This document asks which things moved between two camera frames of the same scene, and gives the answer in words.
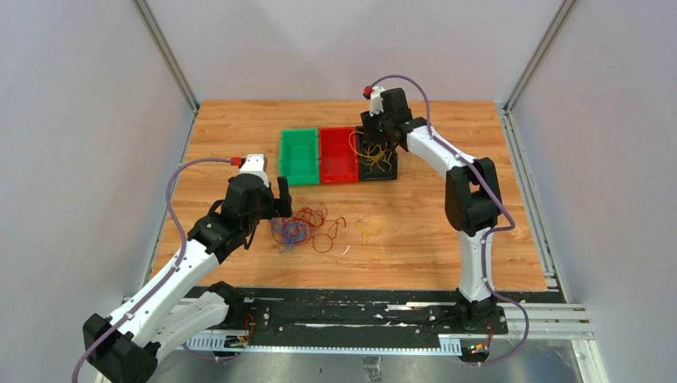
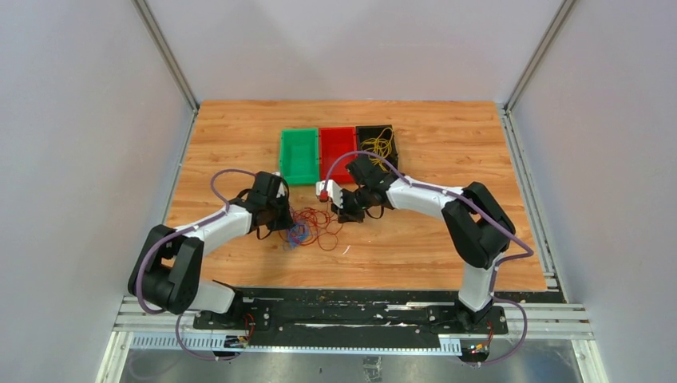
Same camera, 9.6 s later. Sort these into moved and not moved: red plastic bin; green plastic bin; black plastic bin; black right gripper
Moved: black right gripper
Not moved: black plastic bin; green plastic bin; red plastic bin
